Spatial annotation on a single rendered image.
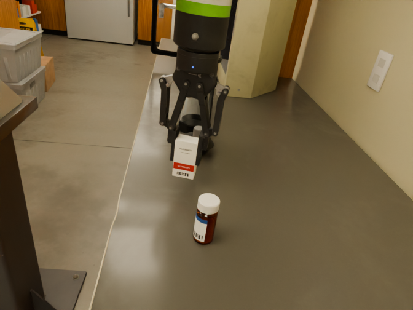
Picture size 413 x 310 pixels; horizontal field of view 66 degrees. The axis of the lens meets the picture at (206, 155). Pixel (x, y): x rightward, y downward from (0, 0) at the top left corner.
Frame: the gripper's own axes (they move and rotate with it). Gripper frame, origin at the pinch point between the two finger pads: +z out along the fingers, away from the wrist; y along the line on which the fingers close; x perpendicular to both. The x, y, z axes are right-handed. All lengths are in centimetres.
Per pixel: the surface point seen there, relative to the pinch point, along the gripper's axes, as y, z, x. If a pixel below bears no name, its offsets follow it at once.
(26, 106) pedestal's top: 55, 11, -24
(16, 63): 181, 55, -181
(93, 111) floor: 136, 105, -221
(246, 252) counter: -15.4, 9.9, 15.9
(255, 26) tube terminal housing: -8, -17, -66
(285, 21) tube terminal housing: -19, -19, -79
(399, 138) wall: -54, 1, -30
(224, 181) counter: -8.8, 9.9, -5.0
